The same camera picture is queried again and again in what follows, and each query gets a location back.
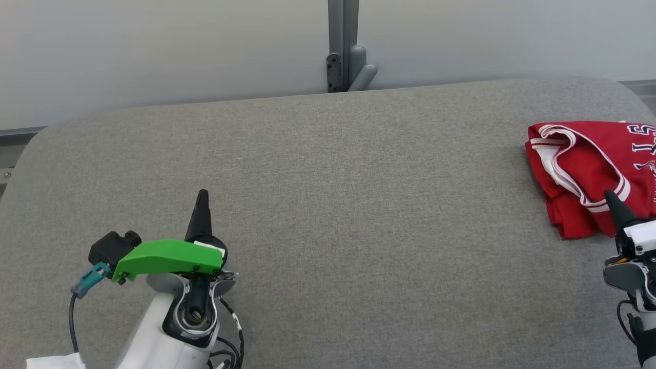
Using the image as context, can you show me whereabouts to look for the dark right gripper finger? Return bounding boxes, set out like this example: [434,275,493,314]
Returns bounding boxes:
[604,190,639,236]

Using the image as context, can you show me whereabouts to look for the red jersey with white sleeves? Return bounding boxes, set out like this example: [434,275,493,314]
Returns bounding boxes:
[525,121,656,240]

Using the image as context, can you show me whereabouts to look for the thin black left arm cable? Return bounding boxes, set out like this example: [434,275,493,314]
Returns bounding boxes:
[208,296,245,369]

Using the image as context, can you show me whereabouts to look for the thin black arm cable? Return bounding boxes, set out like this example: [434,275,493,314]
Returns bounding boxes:
[616,300,641,352]
[208,296,245,369]

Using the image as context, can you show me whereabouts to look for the grey metal frame rail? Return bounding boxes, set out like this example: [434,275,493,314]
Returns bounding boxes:
[618,79,656,99]
[0,126,48,198]

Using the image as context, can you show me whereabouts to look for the left teal plug camera cable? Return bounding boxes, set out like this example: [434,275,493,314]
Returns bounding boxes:
[68,262,111,355]

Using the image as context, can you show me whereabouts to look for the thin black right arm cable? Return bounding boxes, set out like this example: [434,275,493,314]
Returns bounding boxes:
[616,300,641,352]

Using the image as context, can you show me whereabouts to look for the grey metal upright post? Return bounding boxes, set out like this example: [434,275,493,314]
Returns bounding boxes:
[327,0,359,93]

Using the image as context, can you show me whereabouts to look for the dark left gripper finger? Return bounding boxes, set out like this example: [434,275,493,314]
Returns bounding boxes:
[184,190,212,244]

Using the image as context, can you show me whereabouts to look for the white crumpled sheet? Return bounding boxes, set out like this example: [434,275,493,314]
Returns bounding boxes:
[26,353,86,369]

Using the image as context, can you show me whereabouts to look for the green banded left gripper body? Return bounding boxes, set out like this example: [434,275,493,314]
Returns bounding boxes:
[112,235,229,283]

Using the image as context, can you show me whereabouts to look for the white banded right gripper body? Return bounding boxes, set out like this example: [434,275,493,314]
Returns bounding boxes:
[615,219,656,257]

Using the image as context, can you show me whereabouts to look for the dark perforated post bracket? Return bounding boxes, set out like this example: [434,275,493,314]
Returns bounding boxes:
[326,53,342,93]

